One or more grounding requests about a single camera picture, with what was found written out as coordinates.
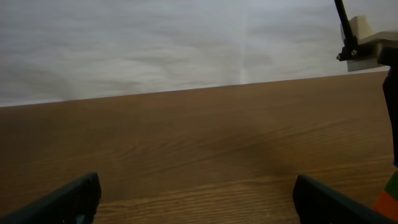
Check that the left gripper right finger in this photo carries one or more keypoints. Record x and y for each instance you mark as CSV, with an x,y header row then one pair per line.
x,y
326,205

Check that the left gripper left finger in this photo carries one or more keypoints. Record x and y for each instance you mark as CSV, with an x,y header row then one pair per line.
x,y
62,202

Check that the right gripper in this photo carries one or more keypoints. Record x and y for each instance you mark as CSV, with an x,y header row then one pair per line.
x,y
390,56

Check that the green cube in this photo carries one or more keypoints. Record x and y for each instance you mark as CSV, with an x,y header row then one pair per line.
x,y
393,186

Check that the orange cube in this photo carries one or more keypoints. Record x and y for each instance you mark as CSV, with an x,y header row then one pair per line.
x,y
388,207

